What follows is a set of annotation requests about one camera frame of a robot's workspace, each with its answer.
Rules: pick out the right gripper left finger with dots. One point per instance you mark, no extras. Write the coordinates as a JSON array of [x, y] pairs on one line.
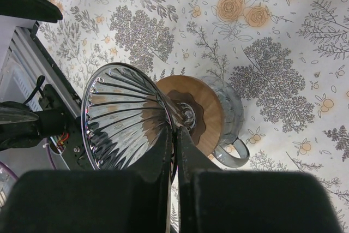
[[155, 165]]

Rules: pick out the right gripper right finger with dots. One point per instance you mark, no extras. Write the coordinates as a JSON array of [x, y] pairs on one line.
[[190, 160]]

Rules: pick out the clear glass dripper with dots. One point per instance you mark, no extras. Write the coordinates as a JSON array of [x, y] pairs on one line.
[[123, 114]]

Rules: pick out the grey glass server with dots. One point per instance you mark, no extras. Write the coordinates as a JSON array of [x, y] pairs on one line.
[[230, 151]]

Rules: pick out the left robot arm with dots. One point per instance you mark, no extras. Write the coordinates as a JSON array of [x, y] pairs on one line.
[[39, 10]]

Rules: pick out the floral table mat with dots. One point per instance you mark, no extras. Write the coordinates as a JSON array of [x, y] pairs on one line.
[[287, 59]]

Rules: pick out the white cable duct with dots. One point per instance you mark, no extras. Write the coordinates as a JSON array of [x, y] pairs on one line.
[[15, 86]]

